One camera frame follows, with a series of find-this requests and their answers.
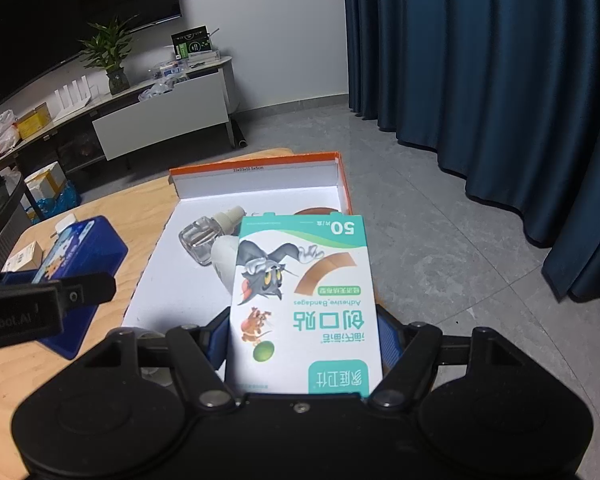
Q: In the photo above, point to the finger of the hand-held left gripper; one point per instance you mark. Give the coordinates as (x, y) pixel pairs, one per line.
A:
(85, 288)

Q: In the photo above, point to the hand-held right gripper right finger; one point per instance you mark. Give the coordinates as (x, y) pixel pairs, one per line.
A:
(389, 341)

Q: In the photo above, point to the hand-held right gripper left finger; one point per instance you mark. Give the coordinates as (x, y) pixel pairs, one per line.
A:
(217, 334)

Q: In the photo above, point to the blue tissue pack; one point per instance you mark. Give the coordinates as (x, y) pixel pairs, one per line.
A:
(87, 250)

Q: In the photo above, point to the white barcode carton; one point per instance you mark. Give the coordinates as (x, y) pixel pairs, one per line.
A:
(22, 257)

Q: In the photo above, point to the white charger plug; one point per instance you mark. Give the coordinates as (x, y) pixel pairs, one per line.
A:
(66, 222)

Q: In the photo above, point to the orange white cardboard box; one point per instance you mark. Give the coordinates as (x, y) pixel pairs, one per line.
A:
(180, 270)

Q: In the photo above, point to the green cartoon bandage box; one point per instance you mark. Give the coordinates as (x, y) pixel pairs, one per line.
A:
(305, 300)

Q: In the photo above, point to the clear liquid refill bottle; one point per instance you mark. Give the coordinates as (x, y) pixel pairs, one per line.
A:
(200, 240)

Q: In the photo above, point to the bronze lotion bottle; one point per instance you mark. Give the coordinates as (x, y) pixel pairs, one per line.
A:
(320, 211)

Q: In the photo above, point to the blue plastic bag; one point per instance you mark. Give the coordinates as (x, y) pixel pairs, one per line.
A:
(60, 202)

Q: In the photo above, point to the white cardboard carton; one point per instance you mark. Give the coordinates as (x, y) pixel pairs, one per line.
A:
(47, 180)

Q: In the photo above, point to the tv cabinet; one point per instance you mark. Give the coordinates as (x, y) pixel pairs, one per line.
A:
(70, 147)

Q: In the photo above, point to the white plastic bag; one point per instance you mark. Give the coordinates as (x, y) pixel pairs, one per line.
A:
(2, 135)

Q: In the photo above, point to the yellow box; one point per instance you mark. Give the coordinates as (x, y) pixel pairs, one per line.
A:
(32, 121)

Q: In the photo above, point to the white router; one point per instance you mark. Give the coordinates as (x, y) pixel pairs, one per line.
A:
(75, 99)

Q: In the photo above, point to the clear plastic bag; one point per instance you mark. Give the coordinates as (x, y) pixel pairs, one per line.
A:
(155, 91)

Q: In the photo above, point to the dark glass vase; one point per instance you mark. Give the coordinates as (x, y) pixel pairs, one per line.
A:
(118, 81)

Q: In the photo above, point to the small white blue box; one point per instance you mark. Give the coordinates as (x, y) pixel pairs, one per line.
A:
(172, 69)

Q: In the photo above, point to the bamboo plant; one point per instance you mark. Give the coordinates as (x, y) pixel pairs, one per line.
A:
(105, 45)

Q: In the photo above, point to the clear plastic organizer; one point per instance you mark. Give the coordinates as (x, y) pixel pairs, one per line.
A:
(202, 56)

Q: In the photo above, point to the green black box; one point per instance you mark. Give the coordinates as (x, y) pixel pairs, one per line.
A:
(192, 42)

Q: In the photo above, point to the black television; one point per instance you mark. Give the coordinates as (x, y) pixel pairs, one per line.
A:
(55, 20)

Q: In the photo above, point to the dark blue curtain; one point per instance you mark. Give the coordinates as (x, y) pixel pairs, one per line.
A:
(480, 85)

